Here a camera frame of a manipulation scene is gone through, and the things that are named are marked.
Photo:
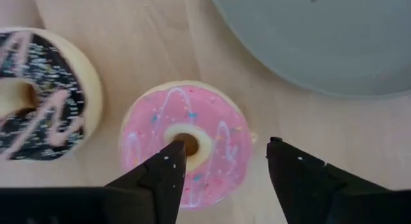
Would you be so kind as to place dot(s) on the grey round plate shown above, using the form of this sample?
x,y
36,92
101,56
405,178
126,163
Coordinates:
x,y
321,41

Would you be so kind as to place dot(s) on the large pink donut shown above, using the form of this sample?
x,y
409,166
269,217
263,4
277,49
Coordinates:
x,y
180,105

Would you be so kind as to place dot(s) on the large chocolate donut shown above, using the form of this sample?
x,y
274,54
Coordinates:
x,y
64,73

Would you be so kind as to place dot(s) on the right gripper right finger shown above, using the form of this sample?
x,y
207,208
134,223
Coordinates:
x,y
298,185

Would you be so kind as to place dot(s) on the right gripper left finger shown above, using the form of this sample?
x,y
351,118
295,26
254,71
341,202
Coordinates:
x,y
167,179

